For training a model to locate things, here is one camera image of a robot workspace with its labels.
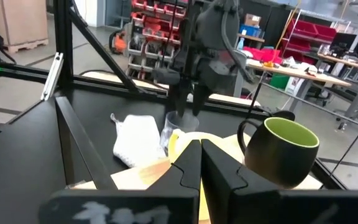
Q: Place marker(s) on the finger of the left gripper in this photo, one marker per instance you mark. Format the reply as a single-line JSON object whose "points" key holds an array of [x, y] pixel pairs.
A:
{"points": [[180, 99], [201, 99]]}

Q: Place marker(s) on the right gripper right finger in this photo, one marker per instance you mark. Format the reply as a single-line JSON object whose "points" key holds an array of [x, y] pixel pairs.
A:
{"points": [[222, 186]]}

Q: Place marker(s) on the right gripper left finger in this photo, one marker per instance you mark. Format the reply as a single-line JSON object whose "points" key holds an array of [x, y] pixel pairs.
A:
{"points": [[185, 174]]}

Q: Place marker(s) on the clear plastic cup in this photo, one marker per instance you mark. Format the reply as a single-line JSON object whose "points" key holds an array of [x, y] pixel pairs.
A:
{"points": [[171, 133]]}

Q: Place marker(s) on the yellow mug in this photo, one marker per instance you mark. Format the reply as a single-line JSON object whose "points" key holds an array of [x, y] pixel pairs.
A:
{"points": [[191, 136]]}

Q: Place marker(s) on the black mug green inside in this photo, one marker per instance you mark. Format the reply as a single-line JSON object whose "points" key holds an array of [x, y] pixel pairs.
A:
{"points": [[278, 161]]}

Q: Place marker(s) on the red bin shelf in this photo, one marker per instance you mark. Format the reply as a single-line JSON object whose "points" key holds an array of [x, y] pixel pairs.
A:
{"points": [[309, 34]]}

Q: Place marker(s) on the clear spray bottle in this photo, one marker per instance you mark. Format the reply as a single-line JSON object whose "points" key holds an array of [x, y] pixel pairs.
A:
{"points": [[241, 43]]}

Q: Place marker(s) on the wooden table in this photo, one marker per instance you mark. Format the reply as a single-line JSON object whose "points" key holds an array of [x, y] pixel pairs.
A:
{"points": [[306, 74], [253, 38]]}

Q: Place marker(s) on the red plastic bin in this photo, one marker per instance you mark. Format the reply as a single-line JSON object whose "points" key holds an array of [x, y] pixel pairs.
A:
{"points": [[263, 54]]}

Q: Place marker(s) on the blue plastic bin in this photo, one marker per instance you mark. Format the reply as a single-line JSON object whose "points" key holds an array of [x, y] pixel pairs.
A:
{"points": [[250, 31]]}

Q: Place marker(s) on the white waffle cloth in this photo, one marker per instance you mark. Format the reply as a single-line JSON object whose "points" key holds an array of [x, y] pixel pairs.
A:
{"points": [[135, 140]]}

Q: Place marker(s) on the small cardboard box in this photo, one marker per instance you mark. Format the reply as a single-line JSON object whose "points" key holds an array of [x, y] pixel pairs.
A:
{"points": [[253, 20]]}

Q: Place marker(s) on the green plastic bin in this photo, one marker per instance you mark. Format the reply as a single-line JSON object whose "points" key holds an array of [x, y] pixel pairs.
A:
{"points": [[280, 81]]}

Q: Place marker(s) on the red bin storage rack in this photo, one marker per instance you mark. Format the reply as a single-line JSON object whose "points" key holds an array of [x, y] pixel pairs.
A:
{"points": [[148, 28]]}

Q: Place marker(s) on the orange black power tool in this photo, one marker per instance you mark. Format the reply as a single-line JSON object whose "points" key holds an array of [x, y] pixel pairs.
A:
{"points": [[119, 42]]}

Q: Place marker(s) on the black monitor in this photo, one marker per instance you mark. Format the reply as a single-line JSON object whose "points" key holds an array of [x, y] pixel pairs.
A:
{"points": [[343, 40]]}

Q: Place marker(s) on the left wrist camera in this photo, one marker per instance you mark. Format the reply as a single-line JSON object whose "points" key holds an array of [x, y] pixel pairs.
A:
{"points": [[166, 76]]}

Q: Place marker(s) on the silver corner bracket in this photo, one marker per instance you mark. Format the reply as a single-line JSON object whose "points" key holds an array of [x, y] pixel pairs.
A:
{"points": [[52, 76]]}

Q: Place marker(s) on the black aluminium table frame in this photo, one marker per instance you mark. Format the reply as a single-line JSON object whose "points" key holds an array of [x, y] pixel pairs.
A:
{"points": [[63, 31]]}

